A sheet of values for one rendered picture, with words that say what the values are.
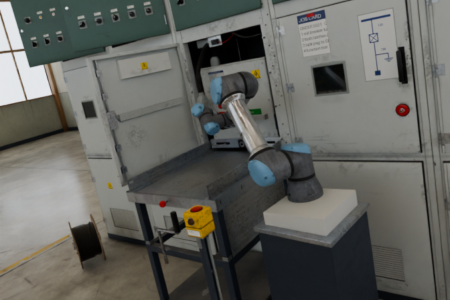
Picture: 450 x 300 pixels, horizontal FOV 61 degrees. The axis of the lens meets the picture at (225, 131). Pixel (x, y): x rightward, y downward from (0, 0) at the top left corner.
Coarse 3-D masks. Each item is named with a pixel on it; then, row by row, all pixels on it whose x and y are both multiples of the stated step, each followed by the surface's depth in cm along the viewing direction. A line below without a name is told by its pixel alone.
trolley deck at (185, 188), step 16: (208, 160) 235; (224, 160) 227; (240, 160) 221; (176, 176) 215; (192, 176) 209; (208, 176) 203; (128, 192) 204; (144, 192) 198; (160, 192) 193; (176, 192) 188; (192, 192) 183; (224, 192) 174; (240, 192) 182
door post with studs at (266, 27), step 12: (264, 0) 201; (264, 12) 203; (264, 24) 205; (264, 36) 207; (276, 60) 207; (276, 72) 209; (276, 84) 211; (276, 96) 213; (276, 108) 216; (288, 132) 215
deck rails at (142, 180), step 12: (204, 144) 251; (276, 144) 216; (180, 156) 233; (192, 156) 242; (204, 156) 246; (156, 168) 218; (168, 168) 225; (180, 168) 229; (240, 168) 188; (144, 180) 211; (156, 180) 214; (216, 180) 173; (228, 180) 180; (132, 192) 202; (216, 192) 173
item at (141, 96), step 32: (96, 64) 208; (128, 64) 220; (160, 64) 235; (96, 96) 209; (128, 96) 223; (160, 96) 238; (128, 128) 223; (160, 128) 238; (192, 128) 255; (128, 160) 224; (160, 160) 239
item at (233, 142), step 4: (212, 140) 254; (216, 140) 252; (220, 140) 250; (224, 140) 248; (228, 140) 246; (232, 140) 244; (236, 140) 242; (268, 140) 228; (272, 140) 226; (216, 144) 253; (220, 144) 251; (228, 144) 247; (232, 144) 245; (236, 144) 243
